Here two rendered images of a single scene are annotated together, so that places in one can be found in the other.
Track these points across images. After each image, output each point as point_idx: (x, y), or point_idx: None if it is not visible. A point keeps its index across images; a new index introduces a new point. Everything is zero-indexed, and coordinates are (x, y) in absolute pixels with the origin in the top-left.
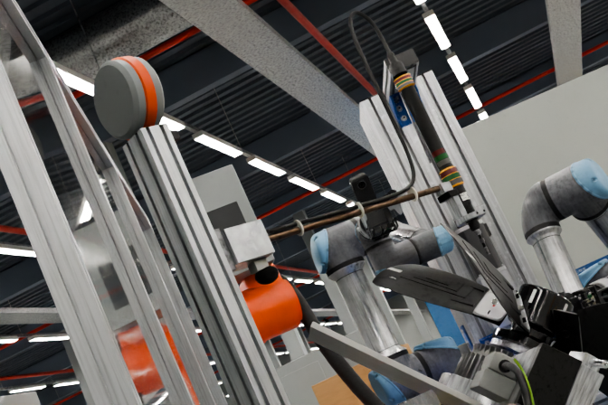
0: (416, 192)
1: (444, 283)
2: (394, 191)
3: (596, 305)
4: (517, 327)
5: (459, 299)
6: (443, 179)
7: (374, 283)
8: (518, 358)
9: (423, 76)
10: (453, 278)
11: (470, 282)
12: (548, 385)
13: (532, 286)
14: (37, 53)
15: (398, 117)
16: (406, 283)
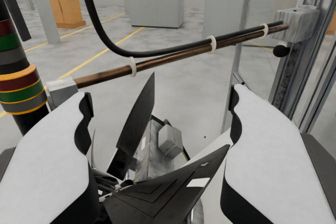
0: (126, 64)
1: (145, 185)
2: (90, 95)
3: (91, 151)
4: (121, 188)
5: (146, 180)
6: (41, 80)
7: (227, 144)
8: (152, 146)
9: None
10: (126, 199)
11: (112, 202)
12: None
13: (92, 168)
14: None
15: None
16: (189, 168)
